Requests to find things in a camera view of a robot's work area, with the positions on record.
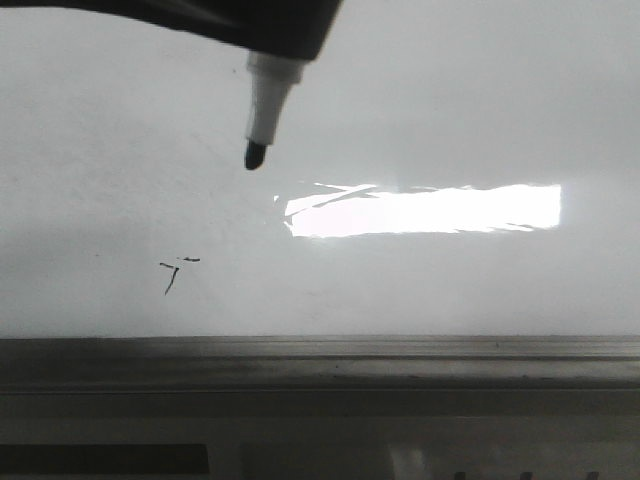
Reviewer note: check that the white black whiteboard marker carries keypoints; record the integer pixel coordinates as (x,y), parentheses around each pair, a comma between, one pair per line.
(272,79)

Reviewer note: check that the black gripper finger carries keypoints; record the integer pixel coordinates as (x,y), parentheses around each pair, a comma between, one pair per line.
(293,29)

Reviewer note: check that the white whiteboard with aluminium frame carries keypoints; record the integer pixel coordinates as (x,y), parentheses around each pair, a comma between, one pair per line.
(451,201)

